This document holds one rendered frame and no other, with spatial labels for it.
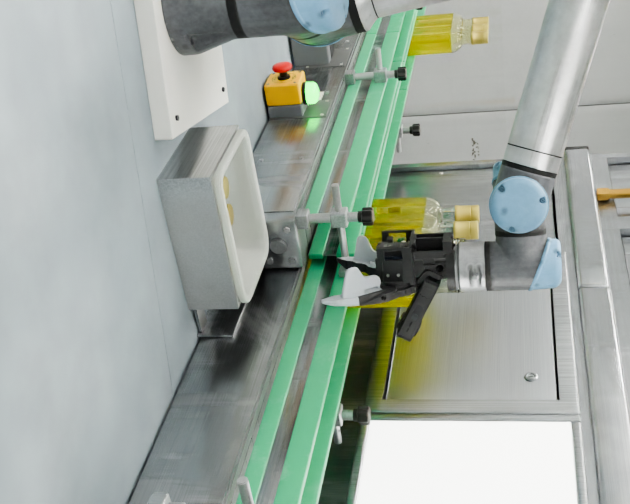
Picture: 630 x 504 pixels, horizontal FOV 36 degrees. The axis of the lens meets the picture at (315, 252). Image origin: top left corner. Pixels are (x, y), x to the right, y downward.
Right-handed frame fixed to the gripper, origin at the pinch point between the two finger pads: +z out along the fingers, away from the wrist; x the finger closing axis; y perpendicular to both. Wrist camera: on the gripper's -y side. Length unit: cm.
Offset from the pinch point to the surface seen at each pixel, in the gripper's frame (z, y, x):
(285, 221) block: 7.4, 8.0, -7.1
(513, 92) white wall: -26, -142, -632
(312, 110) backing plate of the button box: 10, 14, -50
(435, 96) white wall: 35, -141, -632
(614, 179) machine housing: -50, -15, -80
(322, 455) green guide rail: -1.4, -14.9, 24.3
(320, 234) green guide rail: 4.5, 0.6, -18.7
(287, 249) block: 7.9, 2.8, -7.8
